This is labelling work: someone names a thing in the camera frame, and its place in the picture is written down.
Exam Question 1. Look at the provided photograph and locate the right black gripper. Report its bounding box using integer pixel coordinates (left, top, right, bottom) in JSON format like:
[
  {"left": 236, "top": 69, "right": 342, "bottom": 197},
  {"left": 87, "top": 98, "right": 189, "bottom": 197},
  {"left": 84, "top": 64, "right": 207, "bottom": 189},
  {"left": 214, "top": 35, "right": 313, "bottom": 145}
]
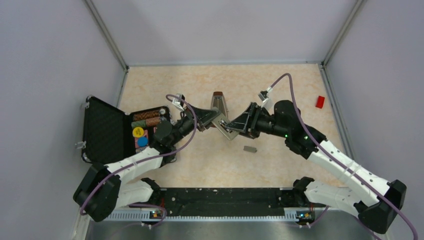
[{"left": 226, "top": 102, "right": 290, "bottom": 139}]

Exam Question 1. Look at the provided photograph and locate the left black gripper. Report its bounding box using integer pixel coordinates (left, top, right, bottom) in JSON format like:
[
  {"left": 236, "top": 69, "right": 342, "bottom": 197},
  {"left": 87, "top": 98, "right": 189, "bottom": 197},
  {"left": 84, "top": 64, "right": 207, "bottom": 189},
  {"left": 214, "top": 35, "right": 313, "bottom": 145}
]
[{"left": 169, "top": 103, "right": 223, "bottom": 146}]

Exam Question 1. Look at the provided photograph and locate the white remote control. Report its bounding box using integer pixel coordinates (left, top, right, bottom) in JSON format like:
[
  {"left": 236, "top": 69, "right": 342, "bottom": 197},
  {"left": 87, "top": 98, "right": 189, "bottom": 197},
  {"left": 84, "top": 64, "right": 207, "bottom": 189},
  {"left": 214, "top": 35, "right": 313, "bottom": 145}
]
[{"left": 211, "top": 113, "right": 239, "bottom": 141}]

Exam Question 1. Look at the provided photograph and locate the grey battery compartment cover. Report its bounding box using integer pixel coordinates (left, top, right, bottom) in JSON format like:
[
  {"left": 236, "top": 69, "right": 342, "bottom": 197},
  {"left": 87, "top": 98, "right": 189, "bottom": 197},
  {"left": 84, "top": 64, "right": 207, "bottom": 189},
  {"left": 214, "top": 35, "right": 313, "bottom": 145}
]
[{"left": 243, "top": 145, "right": 258, "bottom": 153}]

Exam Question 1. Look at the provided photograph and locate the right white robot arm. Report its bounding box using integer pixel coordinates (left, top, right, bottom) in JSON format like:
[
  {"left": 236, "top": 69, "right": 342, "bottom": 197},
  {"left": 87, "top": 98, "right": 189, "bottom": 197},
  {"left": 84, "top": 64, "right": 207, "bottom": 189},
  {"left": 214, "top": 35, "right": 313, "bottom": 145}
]
[{"left": 226, "top": 100, "right": 407, "bottom": 234}]

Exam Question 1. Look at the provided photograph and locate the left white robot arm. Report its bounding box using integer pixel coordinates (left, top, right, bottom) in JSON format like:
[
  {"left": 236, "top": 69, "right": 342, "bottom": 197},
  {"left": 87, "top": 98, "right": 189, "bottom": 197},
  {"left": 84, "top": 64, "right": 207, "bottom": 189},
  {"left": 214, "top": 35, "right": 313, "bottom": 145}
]
[{"left": 73, "top": 106, "right": 221, "bottom": 222}]

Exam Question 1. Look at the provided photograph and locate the brown wooden metronome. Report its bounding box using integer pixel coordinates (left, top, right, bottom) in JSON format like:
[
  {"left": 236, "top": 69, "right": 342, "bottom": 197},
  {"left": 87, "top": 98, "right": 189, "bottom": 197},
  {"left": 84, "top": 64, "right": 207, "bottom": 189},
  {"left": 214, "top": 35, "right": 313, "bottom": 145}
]
[{"left": 210, "top": 91, "right": 228, "bottom": 117}]

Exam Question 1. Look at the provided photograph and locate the pink card deck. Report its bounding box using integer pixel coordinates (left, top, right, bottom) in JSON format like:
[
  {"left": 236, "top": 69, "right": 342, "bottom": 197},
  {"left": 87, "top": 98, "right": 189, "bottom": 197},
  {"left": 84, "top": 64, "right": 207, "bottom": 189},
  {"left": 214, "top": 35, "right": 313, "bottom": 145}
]
[{"left": 133, "top": 126, "right": 157, "bottom": 150}]

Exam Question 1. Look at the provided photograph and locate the blue round chip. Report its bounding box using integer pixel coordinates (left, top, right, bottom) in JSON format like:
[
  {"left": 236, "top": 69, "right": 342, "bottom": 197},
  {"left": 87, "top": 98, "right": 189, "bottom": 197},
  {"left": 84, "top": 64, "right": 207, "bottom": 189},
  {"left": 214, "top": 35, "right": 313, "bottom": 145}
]
[{"left": 136, "top": 136, "right": 149, "bottom": 148}]

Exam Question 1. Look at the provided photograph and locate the yellow round chip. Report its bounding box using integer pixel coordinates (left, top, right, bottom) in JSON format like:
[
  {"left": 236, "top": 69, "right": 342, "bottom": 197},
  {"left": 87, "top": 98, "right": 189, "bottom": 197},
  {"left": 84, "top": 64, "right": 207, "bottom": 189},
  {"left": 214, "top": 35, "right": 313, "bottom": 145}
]
[{"left": 132, "top": 126, "right": 145, "bottom": 138}]

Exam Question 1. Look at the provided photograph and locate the red small block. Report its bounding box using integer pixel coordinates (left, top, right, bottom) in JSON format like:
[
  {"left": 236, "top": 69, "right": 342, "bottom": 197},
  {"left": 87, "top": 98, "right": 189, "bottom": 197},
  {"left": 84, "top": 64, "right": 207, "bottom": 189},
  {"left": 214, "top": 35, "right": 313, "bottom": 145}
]
[{"left": 315, "top": 95, "right": 326, "bottom": 109}]

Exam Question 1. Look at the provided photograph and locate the black poker chip case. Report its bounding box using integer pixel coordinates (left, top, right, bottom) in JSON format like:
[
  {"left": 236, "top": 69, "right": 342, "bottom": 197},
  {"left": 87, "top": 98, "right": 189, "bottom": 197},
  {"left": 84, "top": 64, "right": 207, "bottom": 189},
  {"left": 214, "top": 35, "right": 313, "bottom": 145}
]
[{"left": 77, "top": 95, "right": 172, "bottom": 165}]

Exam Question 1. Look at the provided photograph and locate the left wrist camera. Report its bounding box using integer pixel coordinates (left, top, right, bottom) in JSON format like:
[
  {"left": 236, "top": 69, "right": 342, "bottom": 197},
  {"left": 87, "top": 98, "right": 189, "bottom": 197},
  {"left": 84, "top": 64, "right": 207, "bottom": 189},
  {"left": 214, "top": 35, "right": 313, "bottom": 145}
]
[{"left": 172, "top": 93, "right": 185, "bottom": 112}]

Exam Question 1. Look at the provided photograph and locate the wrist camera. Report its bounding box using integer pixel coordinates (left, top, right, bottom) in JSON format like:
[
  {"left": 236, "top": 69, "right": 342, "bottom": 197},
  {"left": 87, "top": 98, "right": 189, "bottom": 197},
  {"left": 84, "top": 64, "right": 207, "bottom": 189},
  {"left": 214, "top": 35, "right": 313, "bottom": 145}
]
[
  {"left": 172, "top": 93, "right": 185, "bottom": 112},
  {"left": 258, "top": 86, "right": 273, "bottom": 111}
]

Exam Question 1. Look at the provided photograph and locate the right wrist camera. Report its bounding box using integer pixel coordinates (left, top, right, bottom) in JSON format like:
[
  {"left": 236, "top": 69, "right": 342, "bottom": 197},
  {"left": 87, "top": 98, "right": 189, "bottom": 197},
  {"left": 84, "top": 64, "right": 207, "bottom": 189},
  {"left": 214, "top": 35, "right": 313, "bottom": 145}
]
[{"left": 258, "top": 86, "right": 273, "bottom": 111}]

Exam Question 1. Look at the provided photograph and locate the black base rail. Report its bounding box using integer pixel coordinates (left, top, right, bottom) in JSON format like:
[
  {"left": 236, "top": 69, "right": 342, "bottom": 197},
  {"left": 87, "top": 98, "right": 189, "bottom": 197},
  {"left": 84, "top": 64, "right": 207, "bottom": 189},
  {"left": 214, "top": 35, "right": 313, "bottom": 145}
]
[{"left": 81, "top": 187, "right": 379, "bottom": 229}]

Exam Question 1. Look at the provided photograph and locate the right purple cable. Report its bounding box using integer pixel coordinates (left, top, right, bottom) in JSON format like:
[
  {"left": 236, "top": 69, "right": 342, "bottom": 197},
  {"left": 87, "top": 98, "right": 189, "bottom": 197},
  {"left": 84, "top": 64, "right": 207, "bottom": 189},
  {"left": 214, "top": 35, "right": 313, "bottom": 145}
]
[{"left": 264, "top": 72, "right": 419, "bottom": 240}]

